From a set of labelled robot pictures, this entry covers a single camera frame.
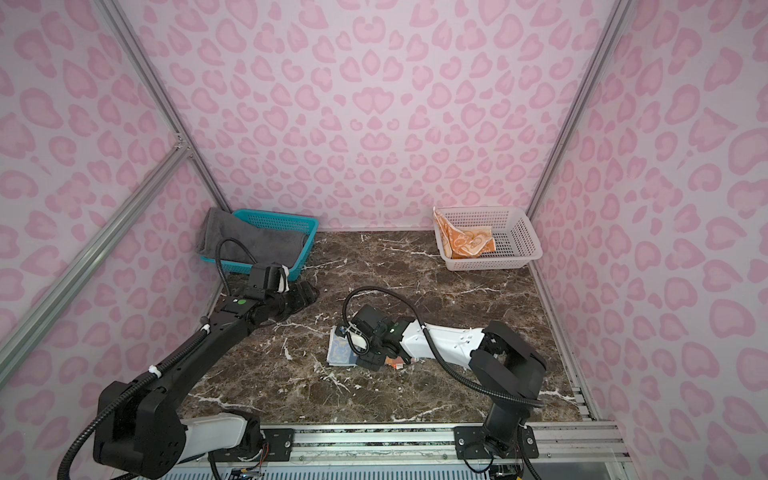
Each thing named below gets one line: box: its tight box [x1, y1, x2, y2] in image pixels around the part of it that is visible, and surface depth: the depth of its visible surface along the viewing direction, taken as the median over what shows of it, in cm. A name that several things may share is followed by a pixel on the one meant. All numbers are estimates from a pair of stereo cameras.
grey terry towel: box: [197, 207, 307, 267], surface depth 112 cm
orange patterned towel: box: [433, 207, 497, 259], surface depth 110 cm
